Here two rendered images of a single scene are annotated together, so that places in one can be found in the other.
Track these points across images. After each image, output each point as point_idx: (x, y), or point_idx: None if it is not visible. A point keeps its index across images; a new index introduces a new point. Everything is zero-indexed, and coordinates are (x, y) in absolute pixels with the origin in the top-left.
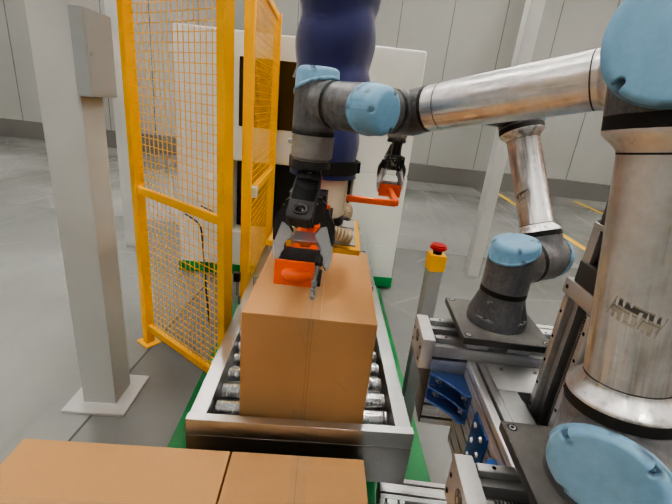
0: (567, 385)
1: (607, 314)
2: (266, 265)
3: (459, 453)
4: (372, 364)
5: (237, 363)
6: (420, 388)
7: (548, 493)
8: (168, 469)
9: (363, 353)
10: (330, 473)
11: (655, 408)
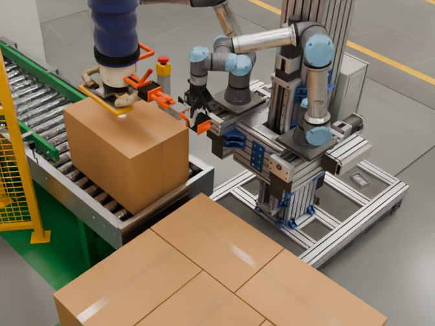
0: (307, 121)
1: (313, 103)
2: (89, 126)
3: (246, 160)
4: None
5: None
6: (216, 145)
7: (300, 149)
8: (136, 251)
9: (185, 144)
10: (196, 206)
11: (325, 118)
